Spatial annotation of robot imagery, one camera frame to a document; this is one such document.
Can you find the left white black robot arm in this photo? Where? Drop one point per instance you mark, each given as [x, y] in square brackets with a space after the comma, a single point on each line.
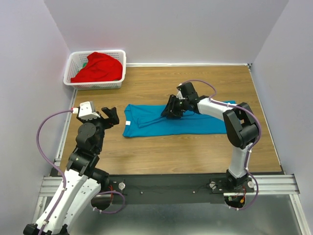
[81, 181]

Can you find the aluminium frame rail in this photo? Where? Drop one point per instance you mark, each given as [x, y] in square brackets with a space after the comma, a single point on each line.
[284, 185]

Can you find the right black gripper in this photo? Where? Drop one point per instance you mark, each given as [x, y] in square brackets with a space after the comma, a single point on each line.
[172, 113]

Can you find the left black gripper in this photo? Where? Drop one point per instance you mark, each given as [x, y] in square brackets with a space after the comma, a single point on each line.
[113, 117]

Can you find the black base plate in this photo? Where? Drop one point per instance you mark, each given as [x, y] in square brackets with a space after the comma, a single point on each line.
[177, 188]

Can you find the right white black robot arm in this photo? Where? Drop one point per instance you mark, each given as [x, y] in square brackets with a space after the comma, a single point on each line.
[242, 129]

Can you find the blue t shirt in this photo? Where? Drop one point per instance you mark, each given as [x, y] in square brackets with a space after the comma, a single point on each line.
[146, 121]

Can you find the red t shirt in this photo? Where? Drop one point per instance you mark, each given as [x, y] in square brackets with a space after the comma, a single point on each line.
[99, 68]

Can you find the white plastic basket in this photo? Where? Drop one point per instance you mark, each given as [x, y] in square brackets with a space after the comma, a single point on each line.
[76, 61]

